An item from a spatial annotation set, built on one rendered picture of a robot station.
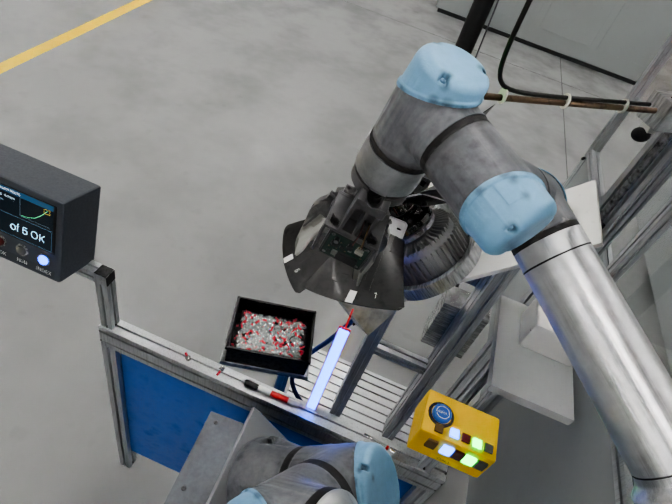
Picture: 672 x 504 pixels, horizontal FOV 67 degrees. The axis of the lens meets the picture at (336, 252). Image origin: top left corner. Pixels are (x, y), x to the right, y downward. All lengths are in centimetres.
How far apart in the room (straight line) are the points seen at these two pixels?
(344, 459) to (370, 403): 152
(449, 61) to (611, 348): 31
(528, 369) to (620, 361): 104
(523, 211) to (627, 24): 648
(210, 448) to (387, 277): 50
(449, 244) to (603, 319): 79
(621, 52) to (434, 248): 586
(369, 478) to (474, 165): 42
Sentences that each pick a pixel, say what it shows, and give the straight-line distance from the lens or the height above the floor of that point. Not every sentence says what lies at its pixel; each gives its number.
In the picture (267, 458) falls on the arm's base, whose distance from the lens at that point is 81.
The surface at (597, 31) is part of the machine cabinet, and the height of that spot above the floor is 40.
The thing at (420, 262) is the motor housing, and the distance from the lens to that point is 127.
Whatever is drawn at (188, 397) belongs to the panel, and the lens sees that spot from 145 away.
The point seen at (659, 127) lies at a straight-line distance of 143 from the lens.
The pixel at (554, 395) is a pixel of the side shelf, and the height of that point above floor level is 86.
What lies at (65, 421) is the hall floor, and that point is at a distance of 221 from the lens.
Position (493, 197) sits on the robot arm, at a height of 173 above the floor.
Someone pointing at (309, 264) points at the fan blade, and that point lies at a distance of 137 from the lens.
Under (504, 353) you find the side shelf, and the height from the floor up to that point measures 86.
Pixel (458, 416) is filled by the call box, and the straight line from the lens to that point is 112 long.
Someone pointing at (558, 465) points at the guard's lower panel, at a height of 72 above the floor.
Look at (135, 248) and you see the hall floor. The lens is 270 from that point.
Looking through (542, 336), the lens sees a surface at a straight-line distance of 158.
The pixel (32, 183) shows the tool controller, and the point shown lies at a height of 125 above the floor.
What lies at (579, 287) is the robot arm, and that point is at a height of 165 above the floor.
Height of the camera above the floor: 196
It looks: 44 degrees down
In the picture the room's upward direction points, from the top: 19 degrees clockwise
